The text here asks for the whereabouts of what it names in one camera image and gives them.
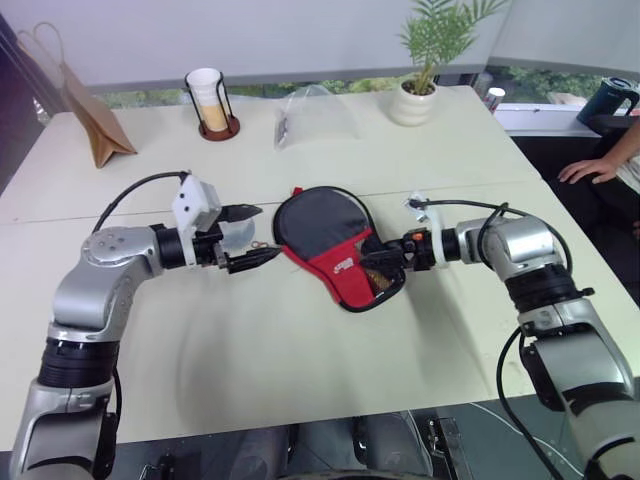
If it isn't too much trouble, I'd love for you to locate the green plant in white pot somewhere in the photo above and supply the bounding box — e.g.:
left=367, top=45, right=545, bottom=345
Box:
left=387, top=0, right=507, bottom=127

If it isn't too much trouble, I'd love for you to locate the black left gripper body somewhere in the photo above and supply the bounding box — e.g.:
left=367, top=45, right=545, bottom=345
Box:
left=192, top=222, right=232, bottom=272

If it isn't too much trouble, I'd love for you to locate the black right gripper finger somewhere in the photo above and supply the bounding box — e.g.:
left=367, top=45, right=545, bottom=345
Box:
left=359, top=248, right=402, bottom=271
left=360, top=235, right=399, bottom=254

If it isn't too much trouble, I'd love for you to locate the red and black paddle case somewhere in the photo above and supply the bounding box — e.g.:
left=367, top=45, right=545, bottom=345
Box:
left=272, top=185, right=407, bottom=314

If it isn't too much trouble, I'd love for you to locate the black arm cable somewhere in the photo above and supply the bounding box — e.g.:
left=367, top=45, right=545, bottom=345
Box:
left=92, top=171, right=194, bottom=235
left=412, top=198, right=576, bottom=480

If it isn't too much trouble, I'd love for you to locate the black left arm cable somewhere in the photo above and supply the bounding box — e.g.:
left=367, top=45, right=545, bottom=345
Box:
left=92, top=171, right=194, bottom=235

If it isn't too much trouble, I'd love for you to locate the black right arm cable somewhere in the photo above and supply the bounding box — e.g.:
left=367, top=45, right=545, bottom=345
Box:
left=412, top=198, right=576, bottom=480

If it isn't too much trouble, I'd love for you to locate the person's bare hand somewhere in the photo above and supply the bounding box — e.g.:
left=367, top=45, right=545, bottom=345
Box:
left=558, top=158, right=622, bottom=186

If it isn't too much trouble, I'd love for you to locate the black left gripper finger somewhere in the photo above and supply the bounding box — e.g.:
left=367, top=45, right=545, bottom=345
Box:
left=225, top=246, right=283, bottom=276
left=218, top=203, right=265, bottom=225

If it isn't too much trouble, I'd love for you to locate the brown paper bag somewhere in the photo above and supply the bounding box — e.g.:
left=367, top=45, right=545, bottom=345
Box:
left=17, top=22, right=139, bottom=170

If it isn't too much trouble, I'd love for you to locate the cup stack in holder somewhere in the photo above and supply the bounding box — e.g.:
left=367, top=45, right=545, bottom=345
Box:
left=184, top=69, right=242, bottom=142

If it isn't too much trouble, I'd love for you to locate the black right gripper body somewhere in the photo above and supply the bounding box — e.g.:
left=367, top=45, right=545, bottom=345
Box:
left=396, top=228, right=437, bottom=273

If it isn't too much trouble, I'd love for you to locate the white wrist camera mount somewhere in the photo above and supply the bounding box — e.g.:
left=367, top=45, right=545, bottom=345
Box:
left=171, top=172, right=222, bottom=266
left=403, top=191, right=450, bottom=270

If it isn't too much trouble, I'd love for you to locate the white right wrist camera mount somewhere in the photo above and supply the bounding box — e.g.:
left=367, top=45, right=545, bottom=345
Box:
left=403, top=191, right=450, bottom=270

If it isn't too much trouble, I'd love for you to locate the stack of white paper cups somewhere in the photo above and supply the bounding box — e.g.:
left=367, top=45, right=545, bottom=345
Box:
left=186, top=68, right=222, bottom=132

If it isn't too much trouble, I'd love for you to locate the metal bracket under table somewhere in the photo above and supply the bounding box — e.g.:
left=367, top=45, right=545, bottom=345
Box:
left=426, top=417, right=462, bottom=480

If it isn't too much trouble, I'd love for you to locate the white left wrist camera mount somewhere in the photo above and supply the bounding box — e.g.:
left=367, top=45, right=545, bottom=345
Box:
left=171, top=172, right=222, bottom=266

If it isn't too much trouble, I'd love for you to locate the dark teal kettle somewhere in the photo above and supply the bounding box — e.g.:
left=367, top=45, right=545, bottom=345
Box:
left=576, top=76, right=639, bottom=132

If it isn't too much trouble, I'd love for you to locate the wooden handled table tennis paddle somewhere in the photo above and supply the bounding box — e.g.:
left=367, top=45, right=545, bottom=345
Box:
left=366, top=268, right=400, bottom=297

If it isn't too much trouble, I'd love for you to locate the person's black trouser leg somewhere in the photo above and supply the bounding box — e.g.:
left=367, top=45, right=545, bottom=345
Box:
left=547, top=164, right=640, bottom=244

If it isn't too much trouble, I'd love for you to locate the clear plastic bag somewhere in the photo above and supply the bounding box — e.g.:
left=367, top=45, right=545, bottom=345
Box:
left=273, top=84, right=362, bottom=150

